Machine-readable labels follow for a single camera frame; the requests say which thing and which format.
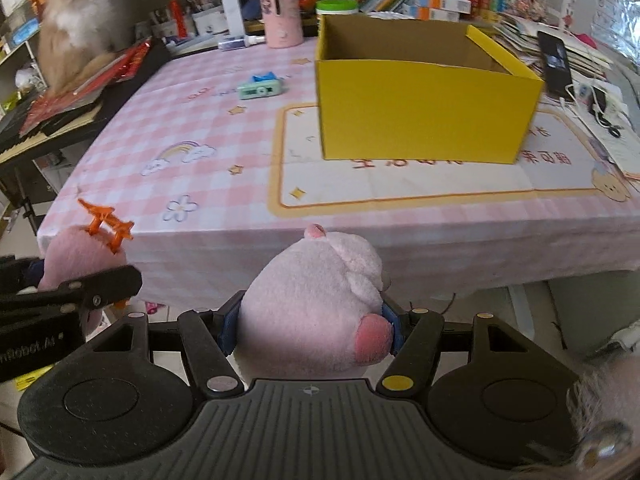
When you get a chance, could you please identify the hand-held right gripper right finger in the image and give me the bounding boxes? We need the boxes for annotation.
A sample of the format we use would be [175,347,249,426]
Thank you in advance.
[377,305,578,401]

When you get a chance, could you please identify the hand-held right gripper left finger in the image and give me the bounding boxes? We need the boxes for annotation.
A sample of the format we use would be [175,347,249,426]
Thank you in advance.
[92,290,247,400]

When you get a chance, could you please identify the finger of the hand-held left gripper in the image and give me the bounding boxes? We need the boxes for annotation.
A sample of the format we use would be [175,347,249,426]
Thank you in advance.
[0,264,143,328]
[0,256,46,296]

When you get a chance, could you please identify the pink chick plush toy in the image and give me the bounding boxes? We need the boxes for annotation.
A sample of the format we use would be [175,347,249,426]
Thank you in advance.
[37,199,136,341]

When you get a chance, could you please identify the pink pig plush toy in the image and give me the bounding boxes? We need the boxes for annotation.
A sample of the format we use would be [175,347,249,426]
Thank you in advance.
[235,223,396,381]

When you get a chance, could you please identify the yellow cardboard box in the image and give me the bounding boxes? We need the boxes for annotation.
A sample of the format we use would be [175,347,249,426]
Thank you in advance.
[315,12,545,165]

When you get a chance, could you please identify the yellow plastic bag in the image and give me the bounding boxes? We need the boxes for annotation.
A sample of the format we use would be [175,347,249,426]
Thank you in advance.
[15,367,51,392]

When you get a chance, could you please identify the black keyboard stand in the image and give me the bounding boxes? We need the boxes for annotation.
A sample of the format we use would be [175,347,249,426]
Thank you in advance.
[0,160,46,236]

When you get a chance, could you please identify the white mat yellow border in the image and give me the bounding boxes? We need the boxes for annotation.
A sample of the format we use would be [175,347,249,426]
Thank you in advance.
[267,102,636,218]

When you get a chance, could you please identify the pink checkered tablecloth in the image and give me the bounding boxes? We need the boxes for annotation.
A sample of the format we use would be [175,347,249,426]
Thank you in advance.
[37,35,640,311]

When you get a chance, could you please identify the white side shelf unit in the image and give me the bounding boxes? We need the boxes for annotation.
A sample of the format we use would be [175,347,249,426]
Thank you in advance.
[0,35,41,111]

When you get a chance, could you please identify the pale fuzzy object metal bead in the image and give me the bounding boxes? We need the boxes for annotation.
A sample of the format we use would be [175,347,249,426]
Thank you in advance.
[570,345,640,471]

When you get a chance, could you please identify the red plastic packets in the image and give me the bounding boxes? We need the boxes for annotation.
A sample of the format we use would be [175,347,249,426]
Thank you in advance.
[20,42,153,133]

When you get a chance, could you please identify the black electronic keyboard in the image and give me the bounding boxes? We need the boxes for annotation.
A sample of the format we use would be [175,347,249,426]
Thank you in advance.
[0,37,173,166]

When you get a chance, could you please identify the small mint green gadget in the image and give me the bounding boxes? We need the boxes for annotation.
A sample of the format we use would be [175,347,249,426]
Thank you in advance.
[238,71,282,100]

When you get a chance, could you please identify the fluffy orange white cat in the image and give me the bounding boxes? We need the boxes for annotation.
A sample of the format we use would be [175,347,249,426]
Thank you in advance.
[37,0,118,93]

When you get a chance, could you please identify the small spray bottle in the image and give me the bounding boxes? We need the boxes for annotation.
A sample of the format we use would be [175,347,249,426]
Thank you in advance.
[217,34,266,51]

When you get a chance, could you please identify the red tassel ornament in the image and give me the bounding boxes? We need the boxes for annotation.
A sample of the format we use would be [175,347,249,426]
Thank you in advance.
[167,0,188,38]

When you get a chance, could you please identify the white round pen holder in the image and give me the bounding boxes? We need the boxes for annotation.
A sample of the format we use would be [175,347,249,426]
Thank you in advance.
[192,7,228,36]

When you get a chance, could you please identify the pink cartoon humidifier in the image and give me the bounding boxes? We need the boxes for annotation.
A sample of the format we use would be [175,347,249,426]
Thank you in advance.
[258,0,305,49]

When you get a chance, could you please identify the black smartphone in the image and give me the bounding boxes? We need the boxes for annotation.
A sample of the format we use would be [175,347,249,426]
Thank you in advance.
[536,30,575,100]

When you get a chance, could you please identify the white orange medicine box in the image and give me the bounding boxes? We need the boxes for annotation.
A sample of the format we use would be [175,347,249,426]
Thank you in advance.
[400,4,461,22]
[415,0,473,13]

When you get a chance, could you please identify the white canister green lid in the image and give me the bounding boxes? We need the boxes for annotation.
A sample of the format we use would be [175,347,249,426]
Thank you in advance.
[315,0,360,38]

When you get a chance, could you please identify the stack of papers and booklets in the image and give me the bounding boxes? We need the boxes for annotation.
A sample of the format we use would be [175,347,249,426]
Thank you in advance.
[492,10,616,91]

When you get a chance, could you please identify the black earphone cable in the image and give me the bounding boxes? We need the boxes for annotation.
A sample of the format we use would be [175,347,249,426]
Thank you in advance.
[592,110,623,138]

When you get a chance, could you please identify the alphabet wall chart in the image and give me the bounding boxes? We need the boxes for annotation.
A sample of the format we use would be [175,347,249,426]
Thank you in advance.
[592,0,640,46]

